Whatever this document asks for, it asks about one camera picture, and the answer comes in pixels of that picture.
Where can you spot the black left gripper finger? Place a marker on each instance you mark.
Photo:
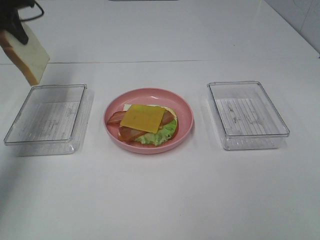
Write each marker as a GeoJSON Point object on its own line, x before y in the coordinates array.
{"type": "Point", "coordinates": [16, 30]}

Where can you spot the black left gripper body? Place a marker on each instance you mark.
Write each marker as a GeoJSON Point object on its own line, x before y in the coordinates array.
{"type": "Point", "coordinates": [10, 5]}

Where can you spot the white bread slice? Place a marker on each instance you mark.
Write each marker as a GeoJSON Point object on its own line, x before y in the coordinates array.
{"type": "Point", "coordinates": [31, 58]}
{"type": "Point", "coordinates": [126, 107]}

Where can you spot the bacon strip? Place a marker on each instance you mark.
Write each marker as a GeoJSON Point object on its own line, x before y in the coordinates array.
{"type": "Point", "coordinates": [119, 115]}
{"type": "Point", "coordinates": [127, 134]}

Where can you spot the yellow cheese slice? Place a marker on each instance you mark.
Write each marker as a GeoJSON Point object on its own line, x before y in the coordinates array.
{"type": "Point", "coordinates": [144, 118]}

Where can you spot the green lettuce leaf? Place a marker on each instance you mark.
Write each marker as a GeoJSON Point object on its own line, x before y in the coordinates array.
{"type": "Point", "coordinates": [163, 135]}

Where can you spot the left clear plastic tray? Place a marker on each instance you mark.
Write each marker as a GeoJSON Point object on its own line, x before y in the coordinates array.
{"type": "Point", "coordinates": [51, 121]}

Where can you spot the clear plastic tray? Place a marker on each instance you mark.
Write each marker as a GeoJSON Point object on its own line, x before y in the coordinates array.
{"type": "Point", "coordinates": [51, 121]}
{"type": "Point", "coordinates": [245, 116]}

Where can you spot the pink round plate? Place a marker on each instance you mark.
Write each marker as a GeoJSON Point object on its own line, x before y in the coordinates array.
{"type": "Point", "coordinates": [151, 96]}

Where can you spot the right clear plastic tray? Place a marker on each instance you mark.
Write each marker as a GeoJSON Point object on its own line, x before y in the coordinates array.
{"type": "Point", "coordinates": [245, 116]}

